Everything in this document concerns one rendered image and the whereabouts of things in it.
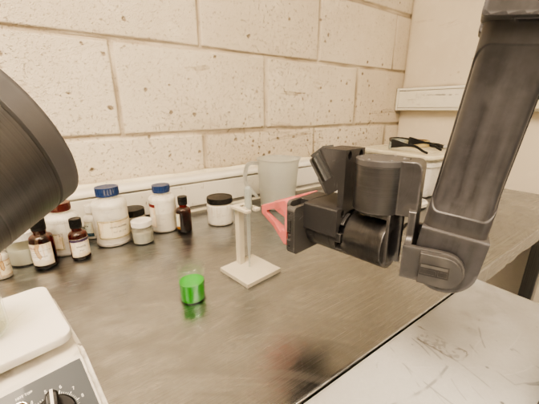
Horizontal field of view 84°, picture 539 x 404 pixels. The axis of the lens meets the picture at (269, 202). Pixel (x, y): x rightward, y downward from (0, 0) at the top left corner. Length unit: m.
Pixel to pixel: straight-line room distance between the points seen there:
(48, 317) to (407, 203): 0.39
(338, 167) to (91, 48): 0.67
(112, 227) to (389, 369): 0.58
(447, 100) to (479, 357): 1.13
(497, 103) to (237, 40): 0.80
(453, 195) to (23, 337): 0.42
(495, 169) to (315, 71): 0.93
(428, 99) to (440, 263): 1.22
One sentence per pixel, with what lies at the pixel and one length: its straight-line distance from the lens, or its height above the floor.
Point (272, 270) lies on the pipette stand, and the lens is 0.56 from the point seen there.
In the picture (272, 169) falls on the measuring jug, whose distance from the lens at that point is 0.85.
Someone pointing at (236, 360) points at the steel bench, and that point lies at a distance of 0.41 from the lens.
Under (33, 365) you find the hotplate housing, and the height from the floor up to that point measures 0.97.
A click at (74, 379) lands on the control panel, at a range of 0.36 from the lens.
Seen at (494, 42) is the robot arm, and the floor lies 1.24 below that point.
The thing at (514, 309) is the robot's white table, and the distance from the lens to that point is 0.61.
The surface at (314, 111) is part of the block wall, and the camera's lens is 1.18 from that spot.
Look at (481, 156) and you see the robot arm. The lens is 0.33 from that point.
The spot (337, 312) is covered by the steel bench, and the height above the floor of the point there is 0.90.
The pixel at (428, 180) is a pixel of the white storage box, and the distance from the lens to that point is 1.13.
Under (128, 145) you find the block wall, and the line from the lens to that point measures 0.87.
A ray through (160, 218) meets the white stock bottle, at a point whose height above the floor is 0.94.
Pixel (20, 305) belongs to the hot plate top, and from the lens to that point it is 0.44.
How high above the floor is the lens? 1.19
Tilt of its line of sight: 17 degrees down
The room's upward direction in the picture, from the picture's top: straight up
